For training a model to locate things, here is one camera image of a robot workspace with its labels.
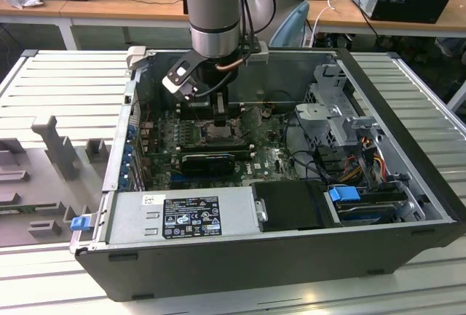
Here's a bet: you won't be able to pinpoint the blue expansion slot retainers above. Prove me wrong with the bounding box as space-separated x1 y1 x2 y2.
122 121 138 189

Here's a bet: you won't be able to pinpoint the white cable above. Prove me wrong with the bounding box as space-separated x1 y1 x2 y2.
311 0 338 49

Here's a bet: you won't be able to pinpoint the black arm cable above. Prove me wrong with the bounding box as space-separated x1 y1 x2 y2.
238 0 256 55

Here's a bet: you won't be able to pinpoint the black RAM slot bank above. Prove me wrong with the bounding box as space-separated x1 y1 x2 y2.
174 140 256 159
176 100 245 120

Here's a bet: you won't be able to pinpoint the black graphics card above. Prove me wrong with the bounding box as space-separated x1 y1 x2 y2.
181 153 236 176

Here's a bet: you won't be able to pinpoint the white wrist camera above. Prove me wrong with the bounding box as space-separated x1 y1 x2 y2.
162 51 205 103

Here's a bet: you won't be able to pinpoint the grey power supply unit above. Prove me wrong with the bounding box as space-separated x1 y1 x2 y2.
105 186 263 245

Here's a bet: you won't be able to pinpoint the blue disk carrier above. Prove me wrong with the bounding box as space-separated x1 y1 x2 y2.
327 186 405 227

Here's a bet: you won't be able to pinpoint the black looped cable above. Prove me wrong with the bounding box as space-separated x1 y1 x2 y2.
283 118 328 182

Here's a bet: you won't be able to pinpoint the black plastic shroud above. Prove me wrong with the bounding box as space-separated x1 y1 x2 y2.
250 180 343 232

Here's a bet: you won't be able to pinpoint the grey parts rack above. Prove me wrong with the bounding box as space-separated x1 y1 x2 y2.
0 114 110 249

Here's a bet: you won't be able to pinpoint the black hard disk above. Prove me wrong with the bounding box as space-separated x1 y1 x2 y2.
338 205 397 226

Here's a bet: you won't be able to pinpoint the green RAM stick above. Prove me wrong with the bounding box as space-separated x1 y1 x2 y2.
0 204 22 218

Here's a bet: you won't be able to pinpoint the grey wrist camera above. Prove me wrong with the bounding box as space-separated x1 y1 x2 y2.
243 40 270 65

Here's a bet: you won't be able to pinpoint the yellow red wire bundle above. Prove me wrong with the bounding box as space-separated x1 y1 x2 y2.
341 139 389 185

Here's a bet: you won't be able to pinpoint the black open PC case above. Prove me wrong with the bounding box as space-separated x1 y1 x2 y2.
68 46 466 302

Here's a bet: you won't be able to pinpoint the CPU socket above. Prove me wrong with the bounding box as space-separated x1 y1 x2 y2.
196 120 245 147

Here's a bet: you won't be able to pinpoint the silver metal drive cage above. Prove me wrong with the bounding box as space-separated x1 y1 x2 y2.
294 63 387 148

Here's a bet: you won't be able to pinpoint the pale blue teach pendant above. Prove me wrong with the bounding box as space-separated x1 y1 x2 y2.
269 0 311 48

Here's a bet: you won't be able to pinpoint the wooden desk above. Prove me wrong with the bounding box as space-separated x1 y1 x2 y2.
0 0 466 51

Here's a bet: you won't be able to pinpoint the metal socket cover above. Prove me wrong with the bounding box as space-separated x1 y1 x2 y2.
202 116 244 142

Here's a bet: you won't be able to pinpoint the green motherboard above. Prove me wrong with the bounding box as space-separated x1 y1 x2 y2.
140 105 310 191

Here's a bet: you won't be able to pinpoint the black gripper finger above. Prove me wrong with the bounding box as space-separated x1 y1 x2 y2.
214 92 231 127

